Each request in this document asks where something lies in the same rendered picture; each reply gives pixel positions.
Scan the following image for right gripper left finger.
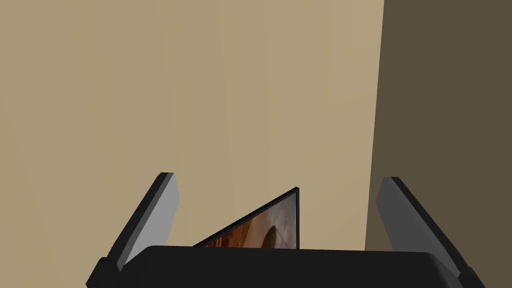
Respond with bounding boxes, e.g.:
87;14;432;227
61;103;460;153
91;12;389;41
105;171;181;272

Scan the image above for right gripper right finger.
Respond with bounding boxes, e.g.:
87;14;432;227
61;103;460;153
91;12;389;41
375;176;470;279

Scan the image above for black framed wall picture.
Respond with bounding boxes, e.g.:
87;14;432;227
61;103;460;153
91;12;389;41
192;186;301;250

